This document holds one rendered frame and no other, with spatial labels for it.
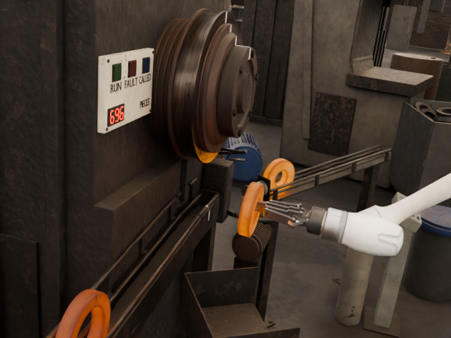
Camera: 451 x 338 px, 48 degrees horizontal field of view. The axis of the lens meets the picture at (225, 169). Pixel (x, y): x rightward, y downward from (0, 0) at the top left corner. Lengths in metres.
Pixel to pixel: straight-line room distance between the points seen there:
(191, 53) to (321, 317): 1.53
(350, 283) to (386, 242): 1.03
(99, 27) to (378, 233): 0.86
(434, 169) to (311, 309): 1.49
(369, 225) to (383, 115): 2.82
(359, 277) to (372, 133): 2.02
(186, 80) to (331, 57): 2.92
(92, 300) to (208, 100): 0.63
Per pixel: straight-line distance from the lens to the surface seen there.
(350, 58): 4.21
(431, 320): 2.75
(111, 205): 1.31
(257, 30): 5.80
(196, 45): 1.43
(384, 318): 2.55
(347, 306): 2.47
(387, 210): 1.56
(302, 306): 2.58
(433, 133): 3.54
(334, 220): 1.39
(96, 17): 1.20
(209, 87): 1.43
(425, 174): 3.62
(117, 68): 1.25
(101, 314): 1.21
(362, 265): 2.36
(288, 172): 2.10
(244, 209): 1.38
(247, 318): 1.39
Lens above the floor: 1.41
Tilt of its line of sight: 19 degrees down
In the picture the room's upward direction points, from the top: 6 degrees clockwise
